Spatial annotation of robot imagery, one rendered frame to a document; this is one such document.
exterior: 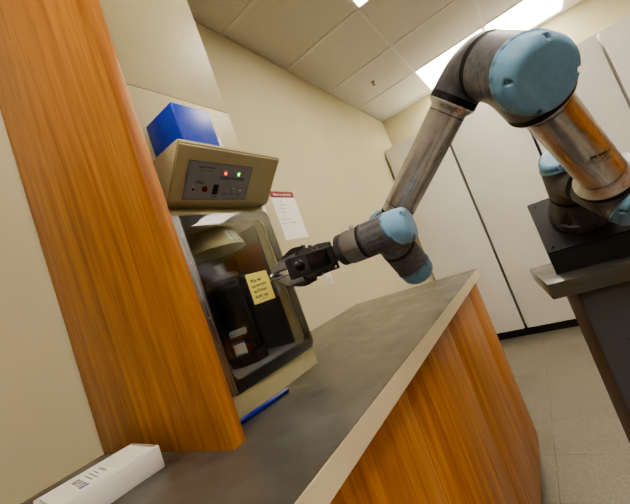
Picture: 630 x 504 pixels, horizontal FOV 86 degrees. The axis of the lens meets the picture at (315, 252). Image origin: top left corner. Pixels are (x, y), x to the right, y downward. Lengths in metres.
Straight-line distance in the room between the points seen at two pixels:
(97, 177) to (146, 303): 0.28
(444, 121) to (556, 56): 0.21
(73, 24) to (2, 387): 0.78
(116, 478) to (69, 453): 0.38
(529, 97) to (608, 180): 0.31
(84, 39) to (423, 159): 0.71
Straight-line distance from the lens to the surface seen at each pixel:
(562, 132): 0.78
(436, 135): 0.79
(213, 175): 0.82
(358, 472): 0.61
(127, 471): 0.73
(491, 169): 3.57
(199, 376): 0.65
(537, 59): 0.66
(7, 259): 1.12
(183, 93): 1.03
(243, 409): 0.79
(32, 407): 1.07
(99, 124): 0.81
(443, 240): 3.64
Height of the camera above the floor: 1.16
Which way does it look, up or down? 5 degrees up
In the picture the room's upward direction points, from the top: 20 degrees counter-clockwise
